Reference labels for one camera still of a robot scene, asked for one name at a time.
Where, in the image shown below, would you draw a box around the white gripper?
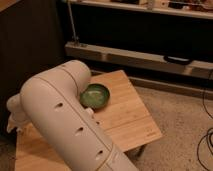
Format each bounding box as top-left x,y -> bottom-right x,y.
6,112 -> 30,133

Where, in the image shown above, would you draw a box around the upper shelf with clutter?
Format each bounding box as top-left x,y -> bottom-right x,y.
61,0 -> 213,20

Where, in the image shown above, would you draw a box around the wooden shelf board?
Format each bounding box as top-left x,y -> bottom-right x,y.
65,42 -> 213,78

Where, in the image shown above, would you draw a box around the black cable on floor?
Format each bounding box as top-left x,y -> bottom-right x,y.
196,71 -> 213,167

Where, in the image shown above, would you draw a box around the black handle on shelf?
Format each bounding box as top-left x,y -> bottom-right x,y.
163,56 -> 193,65

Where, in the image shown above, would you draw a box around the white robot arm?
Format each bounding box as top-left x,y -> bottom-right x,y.
6,60 -> 138,171

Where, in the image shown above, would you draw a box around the metal pole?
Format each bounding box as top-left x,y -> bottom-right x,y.
67,0 -> 79,46

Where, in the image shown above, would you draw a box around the green bowl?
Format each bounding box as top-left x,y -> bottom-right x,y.
80,83 -> 110,109

